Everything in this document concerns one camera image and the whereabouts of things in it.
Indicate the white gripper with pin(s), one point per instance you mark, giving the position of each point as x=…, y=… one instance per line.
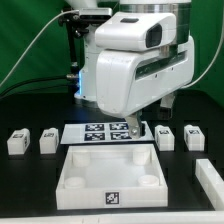
x=121, y=93

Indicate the white square table top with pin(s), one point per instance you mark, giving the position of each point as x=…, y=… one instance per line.
x=111, y=176

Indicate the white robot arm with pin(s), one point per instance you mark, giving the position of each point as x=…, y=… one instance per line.
x=168, y=53

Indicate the white sheet with markers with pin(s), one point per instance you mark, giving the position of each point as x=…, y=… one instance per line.
x=88, y=133

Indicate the white obstacle bar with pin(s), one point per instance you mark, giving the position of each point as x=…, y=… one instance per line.
x=211, y=182

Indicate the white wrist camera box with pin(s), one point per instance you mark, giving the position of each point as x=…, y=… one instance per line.
x=136, y=31

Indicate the black camera stand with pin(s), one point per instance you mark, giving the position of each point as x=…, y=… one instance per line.
x=76, y=29

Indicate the grey camera on stand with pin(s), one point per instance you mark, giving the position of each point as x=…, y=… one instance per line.
x=95, y=15

